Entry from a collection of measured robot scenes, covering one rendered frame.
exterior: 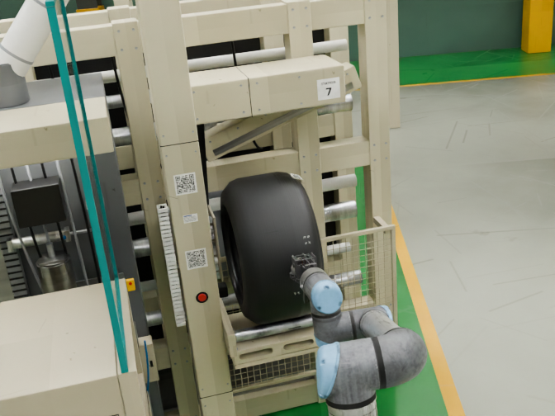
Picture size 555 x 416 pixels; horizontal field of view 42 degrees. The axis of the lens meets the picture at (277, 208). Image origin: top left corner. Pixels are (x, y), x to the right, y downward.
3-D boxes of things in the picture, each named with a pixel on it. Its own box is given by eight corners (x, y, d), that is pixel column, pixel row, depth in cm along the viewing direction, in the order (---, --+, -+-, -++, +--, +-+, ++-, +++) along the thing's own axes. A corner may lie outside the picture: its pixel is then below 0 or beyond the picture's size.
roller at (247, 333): (231, 338, 270) (234, 345, 267) (230, 328, 268) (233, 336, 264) (320, 319, 277) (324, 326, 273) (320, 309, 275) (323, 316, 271)
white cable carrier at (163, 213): (177, 327, 268) (157, 210, 249) (175, 320, 272) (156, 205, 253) (188, 324, 268) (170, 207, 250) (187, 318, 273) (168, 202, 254)
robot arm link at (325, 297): (316, 319, 211) (311, 289, 208) (305, 304, 223) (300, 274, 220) (346, 312, 213) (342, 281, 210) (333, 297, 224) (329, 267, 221)
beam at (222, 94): (192, 126, 267) (186, 87, 261) (182, 111, 290) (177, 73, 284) (347, 102, 279) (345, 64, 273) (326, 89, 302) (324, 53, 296)
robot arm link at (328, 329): (355, 349, 216) (350, 312, 213) (317, 355, 216) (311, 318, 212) (350, 335, 225) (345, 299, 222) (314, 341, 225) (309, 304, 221)
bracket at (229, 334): (230, 358, 264) (227, 335, 260) (212, 305, 299) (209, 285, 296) (239, 356, 264) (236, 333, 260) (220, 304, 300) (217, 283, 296)
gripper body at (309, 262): (311, 251, 237) (322, 262, 226) (315, 275, 239) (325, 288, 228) (289, 255, 235) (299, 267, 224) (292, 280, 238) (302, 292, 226)
